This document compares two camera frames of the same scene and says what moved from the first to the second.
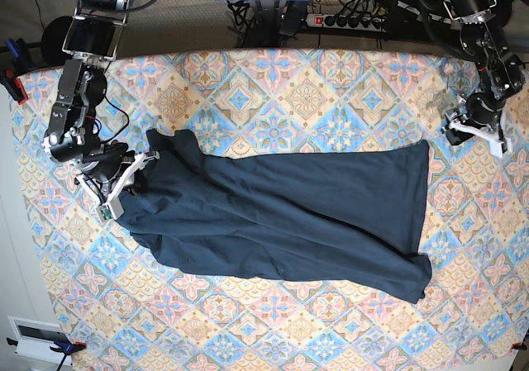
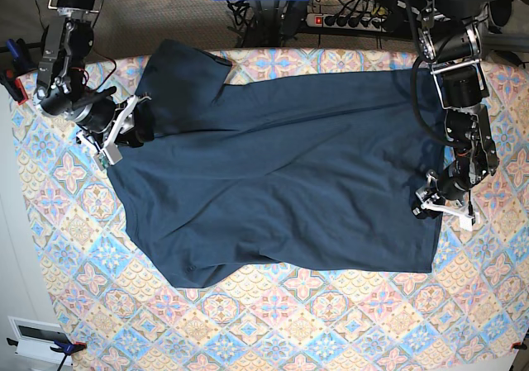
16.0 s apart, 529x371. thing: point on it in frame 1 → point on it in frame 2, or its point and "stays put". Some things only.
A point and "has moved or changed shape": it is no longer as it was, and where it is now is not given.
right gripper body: x=481 y=114 → x=447 y=191
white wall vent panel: x=35 y=339 stays put
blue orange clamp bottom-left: x=64 y=348 stays put
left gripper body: x=108 y=169 → x=102 y=121
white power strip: x=359 y=22 stays put
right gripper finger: x=455 y=137 → x=425 y=213
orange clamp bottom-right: x=518 y=345 stays put
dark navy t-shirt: x=350 y=217 has moved or changed shape
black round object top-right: x=502 y=11 stays put
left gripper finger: x=139 y=185 → x=144 y=126
